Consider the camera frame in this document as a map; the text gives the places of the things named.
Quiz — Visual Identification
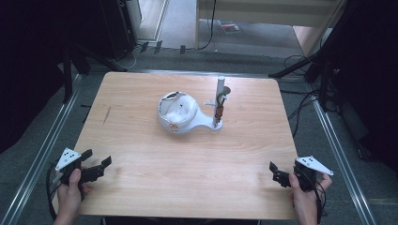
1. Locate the white key stand with bowl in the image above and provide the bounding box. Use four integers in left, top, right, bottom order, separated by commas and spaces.
157, 75, 233, 135

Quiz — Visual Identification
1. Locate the black floor cable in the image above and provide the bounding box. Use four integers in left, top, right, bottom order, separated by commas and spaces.
287, 89, 317, 139
279, 89, 317, 96

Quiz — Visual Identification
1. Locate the black curtain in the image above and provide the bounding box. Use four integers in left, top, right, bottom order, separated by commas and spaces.
0, 0, 106, 155
308, 0, 398, 173

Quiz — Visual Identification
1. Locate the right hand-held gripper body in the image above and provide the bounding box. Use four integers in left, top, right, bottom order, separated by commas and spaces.
289, 155, 334, 192

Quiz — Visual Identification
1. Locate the metal floor rail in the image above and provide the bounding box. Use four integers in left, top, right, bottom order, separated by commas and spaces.
0, 74, 83, 225
125, 68, 314, 80
312, 98, 378, 225

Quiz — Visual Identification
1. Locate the white fluffy bowl lining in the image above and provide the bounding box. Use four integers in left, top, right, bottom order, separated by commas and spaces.
162, 95, 199, 125

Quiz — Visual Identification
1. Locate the person's left hand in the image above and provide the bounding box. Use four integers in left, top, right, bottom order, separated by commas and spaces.
55, 168, 91, 218

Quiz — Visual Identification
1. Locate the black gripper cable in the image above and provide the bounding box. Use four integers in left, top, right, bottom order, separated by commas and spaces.
313, 177, 327, 225
45, 163, 64, 221

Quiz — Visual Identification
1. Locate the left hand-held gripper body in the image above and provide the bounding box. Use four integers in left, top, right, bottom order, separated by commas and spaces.
55, 147, 106, 186

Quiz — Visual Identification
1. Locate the black cabinet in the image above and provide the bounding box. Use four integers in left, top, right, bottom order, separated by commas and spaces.
99, 0, 140, 61

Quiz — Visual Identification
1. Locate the person's right hand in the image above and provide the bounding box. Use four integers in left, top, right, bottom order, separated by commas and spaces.
288, 172, 333, 217

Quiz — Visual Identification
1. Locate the red booklet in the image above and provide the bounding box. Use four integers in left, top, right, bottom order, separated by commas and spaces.
218, 20, 241, 35

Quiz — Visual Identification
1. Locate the black hanging cable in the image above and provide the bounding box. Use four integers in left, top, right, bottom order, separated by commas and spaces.
196, 0, 218, 52

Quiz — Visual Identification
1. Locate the black upright stand post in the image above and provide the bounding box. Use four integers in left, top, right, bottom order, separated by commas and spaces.
61, 46, 75, 105

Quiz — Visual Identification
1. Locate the light wooden furniture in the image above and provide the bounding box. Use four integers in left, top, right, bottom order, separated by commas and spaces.
194, 0, 346, 58

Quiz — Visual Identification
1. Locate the black tripod leg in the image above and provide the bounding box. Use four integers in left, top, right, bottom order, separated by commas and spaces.
268, 54, 320, 79

